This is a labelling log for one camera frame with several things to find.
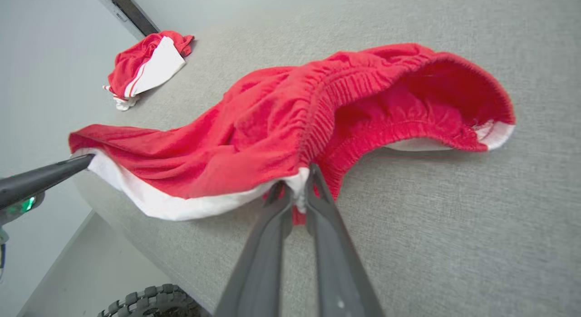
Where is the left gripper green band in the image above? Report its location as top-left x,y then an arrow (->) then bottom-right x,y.
0,154 -> 96,227

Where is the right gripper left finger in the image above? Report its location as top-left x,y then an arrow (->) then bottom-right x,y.
214,182 -> 294,317

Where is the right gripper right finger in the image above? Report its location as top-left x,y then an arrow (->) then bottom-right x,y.
305,164 -> 385,317

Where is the red white number jersey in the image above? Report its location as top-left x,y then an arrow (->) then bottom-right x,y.
103,30 -> 195,111

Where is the red shorts white trim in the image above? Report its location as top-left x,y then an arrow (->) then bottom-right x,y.
68,42 -> 517,227

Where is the grey fabric sofa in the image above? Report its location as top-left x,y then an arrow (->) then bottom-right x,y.
73,0 -> 581,317

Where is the black knobby rubber tyre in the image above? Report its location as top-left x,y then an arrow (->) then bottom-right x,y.
97,284 -> 202,317

